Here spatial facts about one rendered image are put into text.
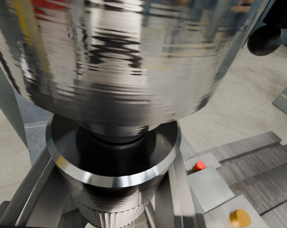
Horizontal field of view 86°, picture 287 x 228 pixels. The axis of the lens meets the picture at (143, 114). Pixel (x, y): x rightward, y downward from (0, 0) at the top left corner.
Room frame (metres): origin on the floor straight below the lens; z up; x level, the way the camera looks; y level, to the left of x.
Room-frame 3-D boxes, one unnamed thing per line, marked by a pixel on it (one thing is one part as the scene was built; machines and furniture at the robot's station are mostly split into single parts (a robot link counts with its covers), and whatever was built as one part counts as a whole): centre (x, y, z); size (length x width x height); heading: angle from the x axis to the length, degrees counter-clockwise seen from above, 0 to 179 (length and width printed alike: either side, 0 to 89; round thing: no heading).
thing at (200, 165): (0.15, -0.12, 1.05); 0.02 x 0.02 x 0.03
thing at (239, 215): (0.08, -0.18, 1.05); 0.02 x 0.02 x 0.02
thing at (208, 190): (0.11, -0.12, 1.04); 0.06 x 0.05 x 0.06; 121
